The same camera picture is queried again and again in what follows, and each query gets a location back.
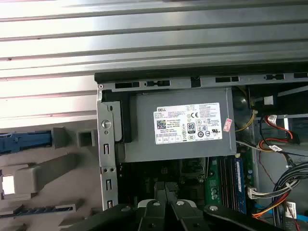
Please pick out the silver CPU plate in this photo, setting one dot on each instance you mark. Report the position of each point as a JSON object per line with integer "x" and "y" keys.
{"x": 8, "y": 184}

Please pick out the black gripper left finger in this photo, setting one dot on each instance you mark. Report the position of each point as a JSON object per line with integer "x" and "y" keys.
{"x": 154, "y": 216}

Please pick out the black RAM slot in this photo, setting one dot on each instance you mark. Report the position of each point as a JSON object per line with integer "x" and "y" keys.
{"x": 226, "y": 185}
{"x": 231, "y": 185}
{"x": 220, "y": 185}

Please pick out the CPU socket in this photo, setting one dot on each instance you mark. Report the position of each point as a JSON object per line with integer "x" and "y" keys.
{"x": 192, "y": 168}

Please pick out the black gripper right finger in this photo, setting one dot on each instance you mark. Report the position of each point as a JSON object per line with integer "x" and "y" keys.
{"x": 183, "y": 216}

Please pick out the green motherboard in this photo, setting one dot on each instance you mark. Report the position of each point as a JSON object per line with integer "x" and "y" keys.
{"x": 213, "y": 190}

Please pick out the grey metal PC case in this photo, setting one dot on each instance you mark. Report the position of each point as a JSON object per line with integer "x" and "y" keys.
{"x": 107, "y": 156}

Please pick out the blue RAM stick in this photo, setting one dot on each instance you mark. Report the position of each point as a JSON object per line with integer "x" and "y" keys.
{"x": 43, "y": 211}
{"x": 240, "y": 183}

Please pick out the grey power supply unit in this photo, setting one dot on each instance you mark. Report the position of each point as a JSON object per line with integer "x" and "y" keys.
{"x": 144, "y": 144}

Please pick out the hard disk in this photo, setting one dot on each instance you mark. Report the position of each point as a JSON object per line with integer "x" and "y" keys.
{"x": 24, "y": 142}

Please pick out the grey plastic parts rack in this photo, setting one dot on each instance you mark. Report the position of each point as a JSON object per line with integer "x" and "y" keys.
{"x": 48, "y": 168}

